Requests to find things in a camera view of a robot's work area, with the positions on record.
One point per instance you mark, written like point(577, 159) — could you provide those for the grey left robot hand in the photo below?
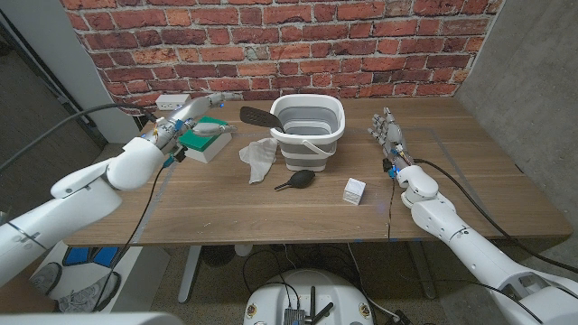
point(174, 128)

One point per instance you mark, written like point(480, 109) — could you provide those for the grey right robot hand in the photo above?
point(394, 137)

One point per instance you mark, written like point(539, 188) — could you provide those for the black kitchen turner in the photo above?
point(255, 116)

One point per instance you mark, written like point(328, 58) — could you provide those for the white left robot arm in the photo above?
point(68, 212)

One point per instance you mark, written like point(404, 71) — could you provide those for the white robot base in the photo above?
point(271, 298)

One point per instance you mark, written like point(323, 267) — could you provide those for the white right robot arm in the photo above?
point(469, 248)

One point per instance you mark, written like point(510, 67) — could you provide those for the white cloth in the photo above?
point(262, 158)

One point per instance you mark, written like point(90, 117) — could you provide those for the black air blower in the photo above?
point(301, 179)

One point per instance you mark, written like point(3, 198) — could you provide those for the white collapsible bucket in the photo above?
point(293, 153)

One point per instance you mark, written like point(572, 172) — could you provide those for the white power outlet strip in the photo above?
point(171, 102)

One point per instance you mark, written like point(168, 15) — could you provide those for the green-topped white box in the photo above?
point(210, 151)

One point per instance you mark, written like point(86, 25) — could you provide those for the small white cube box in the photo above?
point(354, 191)

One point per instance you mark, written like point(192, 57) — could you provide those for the red brick printed backdrop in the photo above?
point(271, 45)

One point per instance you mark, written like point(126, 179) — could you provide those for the black round fan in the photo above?
point(217, 255)

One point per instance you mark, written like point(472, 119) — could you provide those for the grey table leg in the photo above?
point(422, 271)

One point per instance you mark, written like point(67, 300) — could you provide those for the white round table foot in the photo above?
point(244, 249)

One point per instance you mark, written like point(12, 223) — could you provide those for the white table leg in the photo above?
point(189, 275)

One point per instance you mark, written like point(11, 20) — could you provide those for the grey sneaker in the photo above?
point(45, 280)
point(81, 298)

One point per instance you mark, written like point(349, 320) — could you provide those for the black antenna module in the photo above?
point(293, 316)

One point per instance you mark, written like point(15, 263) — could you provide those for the white robot chest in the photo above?
point(90, 319)

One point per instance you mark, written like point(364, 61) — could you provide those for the brown cardboard box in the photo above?
point(27, 303)

